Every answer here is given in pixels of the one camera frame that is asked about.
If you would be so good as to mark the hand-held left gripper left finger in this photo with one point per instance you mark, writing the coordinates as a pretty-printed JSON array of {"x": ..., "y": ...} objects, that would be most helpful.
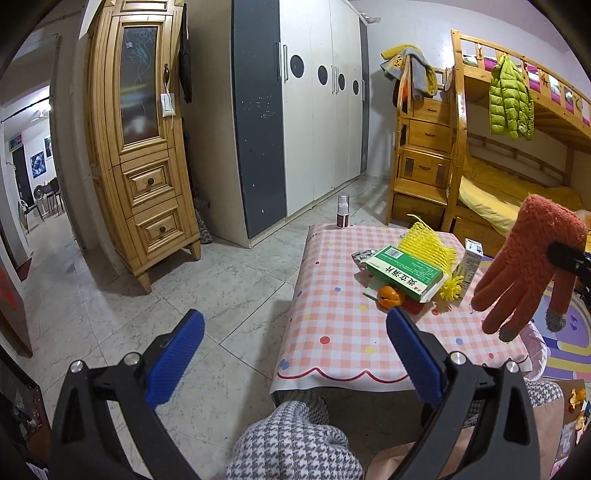
[{"x": 178, "y": 355}]

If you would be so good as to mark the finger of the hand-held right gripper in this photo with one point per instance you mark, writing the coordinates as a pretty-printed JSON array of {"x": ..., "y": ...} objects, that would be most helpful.
[{"x": 570, "y": 258}]

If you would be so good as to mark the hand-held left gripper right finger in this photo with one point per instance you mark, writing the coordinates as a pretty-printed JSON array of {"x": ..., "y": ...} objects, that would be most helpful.
[{"x": 413, "y": 355}]

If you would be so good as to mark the orange knit glove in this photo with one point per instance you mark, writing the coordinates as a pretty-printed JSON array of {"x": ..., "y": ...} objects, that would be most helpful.
[{"x": 531, "y": 230}]

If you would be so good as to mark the green medicine box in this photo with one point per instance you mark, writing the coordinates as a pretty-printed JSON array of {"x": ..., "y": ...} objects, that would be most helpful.
[{"x": 406, "y": 274}]

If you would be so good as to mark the small white carton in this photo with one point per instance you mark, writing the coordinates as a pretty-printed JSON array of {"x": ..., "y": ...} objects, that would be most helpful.
[{"x": 470, "y": 270}]

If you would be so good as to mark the silver blister pack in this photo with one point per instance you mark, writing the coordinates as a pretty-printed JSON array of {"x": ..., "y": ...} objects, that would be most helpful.
[{"x": 364, "y": 256}]

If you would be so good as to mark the yellow foam net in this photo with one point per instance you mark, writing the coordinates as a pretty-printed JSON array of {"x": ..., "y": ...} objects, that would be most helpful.
[{"x": 429, "y": 244}]

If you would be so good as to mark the white spray bottle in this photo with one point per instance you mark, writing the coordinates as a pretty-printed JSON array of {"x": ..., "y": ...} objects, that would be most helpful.
[{"x": 342, "y": 214}]

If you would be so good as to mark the pastel rainbow rug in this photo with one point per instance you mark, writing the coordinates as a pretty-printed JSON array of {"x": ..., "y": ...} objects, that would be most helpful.
[{"x": 572, "y": 341}]

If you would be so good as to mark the pink cloth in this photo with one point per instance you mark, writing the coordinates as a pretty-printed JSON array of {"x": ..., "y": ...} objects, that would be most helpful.
[{"x": 535, "y": 346}]

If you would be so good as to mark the yellow bed sheet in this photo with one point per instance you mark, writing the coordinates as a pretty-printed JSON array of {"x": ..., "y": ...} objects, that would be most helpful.
[{"x": 498, "y": 194}]

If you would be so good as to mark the pink checkered tablecloth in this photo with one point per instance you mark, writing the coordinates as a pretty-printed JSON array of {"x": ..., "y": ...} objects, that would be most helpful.
[{"x": 341, "y": 286}]

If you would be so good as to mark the person's houndstooth trouser leg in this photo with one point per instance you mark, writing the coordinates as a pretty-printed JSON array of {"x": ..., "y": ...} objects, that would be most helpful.
[
  {"x": 545, "y": 394},
  {"x": 291, "y": 438}
]

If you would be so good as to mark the orange peel pieces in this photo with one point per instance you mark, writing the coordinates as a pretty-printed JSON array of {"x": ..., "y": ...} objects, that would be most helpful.
[{"x": 577, "y": 398}]

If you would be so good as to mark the green puffer jacket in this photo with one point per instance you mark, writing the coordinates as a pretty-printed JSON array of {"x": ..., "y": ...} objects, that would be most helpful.
[{"x": 510, "y": 101}]

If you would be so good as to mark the wooden stair drawers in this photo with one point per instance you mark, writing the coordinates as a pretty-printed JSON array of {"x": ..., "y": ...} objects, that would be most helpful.
[{"x": 425, "y": 170}]

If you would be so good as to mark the tall wooden cabinet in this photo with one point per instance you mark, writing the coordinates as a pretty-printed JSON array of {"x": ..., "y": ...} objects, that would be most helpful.
[{"x": 147, "y": 184}]

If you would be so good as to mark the wooden bunk bed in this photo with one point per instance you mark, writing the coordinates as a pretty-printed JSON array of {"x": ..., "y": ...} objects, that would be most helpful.
[{"x": 461, "y": 115}]

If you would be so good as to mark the cardboard box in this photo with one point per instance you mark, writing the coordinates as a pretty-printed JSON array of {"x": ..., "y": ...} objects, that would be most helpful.
[{"x": 575, "y": 438}]

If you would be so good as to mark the black chair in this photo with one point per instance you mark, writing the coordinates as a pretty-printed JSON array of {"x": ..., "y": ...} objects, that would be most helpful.
[{"x": 39, "y": 203}]

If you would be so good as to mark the white and grey wardrobe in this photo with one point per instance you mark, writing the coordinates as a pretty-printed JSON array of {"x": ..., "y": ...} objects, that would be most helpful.
[{"x": 304, "y": 138}]

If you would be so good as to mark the yellow and grey clothing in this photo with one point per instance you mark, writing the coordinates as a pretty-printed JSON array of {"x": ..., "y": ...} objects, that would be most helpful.
[{"x": 415, "y": 64}]

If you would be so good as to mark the white hanging tag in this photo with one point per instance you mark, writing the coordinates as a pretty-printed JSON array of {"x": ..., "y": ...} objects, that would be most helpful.
[{"x": 167, "y": 105}]

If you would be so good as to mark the black hanging bag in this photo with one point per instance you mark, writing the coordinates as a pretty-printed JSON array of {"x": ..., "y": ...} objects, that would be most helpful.
[{"x": 185, "y": 69}]

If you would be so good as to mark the wall poster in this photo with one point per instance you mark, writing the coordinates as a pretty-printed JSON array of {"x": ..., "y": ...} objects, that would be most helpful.
[{"x": 38, "y": 165}]

